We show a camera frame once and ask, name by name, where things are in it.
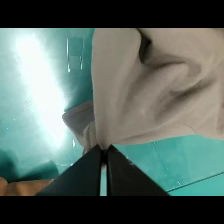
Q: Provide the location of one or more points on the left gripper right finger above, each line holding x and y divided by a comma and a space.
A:
128, 178

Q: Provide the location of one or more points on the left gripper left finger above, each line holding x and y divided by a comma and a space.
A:
83, 176

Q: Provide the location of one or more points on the beige garment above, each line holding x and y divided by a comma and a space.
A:
150, 90

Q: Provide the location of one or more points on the orange garment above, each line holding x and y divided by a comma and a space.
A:
20, 187

